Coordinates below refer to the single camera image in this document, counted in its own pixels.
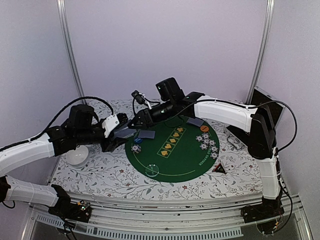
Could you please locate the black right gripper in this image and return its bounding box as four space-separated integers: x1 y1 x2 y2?
128 98 177 128

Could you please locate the deck of playing cards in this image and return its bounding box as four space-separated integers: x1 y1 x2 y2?
114 128 137 139

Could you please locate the blue checkered playing card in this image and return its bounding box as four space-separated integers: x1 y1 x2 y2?
186 117 204 128
138 130 156 139

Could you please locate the blue small blind button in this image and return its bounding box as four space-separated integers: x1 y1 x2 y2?
133 137 143 144

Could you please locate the stack of poker chips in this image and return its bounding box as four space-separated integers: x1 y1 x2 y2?
131 144 142 154

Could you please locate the clear round dealer button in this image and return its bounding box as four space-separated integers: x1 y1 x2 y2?
145 164 160 178

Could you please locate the orange big blind button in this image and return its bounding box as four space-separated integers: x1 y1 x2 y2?
200 125 210 133

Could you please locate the black red triangular card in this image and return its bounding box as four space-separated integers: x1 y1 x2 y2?
212 163 227 174

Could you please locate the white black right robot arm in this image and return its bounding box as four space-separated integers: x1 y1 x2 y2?
128 77 285 218

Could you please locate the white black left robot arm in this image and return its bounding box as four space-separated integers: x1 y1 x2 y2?
0 98 128 217

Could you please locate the white ceramic bowl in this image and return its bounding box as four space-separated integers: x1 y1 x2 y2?
66 145 89 166

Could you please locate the round green poker mat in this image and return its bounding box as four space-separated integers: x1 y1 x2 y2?
124 116 220 183

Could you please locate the floral patterned tablecloth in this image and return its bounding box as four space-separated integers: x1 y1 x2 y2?
47 98 287 201

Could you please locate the aluminium poker chip case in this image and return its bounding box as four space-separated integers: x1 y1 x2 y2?
226 86 285 150

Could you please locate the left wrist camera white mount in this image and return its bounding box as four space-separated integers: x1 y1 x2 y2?
101 113 128 139

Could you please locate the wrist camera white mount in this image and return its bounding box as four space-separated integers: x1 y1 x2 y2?
101 113 128 139
131 90 161 110

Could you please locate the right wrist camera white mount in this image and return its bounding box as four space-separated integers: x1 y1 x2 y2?
131 90 161 110

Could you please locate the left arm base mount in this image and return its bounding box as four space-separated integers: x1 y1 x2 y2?
48 197 92 223

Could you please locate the aluminium front rail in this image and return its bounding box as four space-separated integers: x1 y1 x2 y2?
22 192 313 240

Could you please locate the left aluminium frame post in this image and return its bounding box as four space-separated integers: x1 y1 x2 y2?
56 0 85 97

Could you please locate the aluminium frame post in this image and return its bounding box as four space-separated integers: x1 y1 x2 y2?
56 0 85 97
245 0 275 104

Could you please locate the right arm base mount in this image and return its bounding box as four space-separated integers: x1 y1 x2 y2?
240 197 285 235

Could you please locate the right aluminium frame post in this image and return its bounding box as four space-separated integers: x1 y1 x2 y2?
245 0 275 104

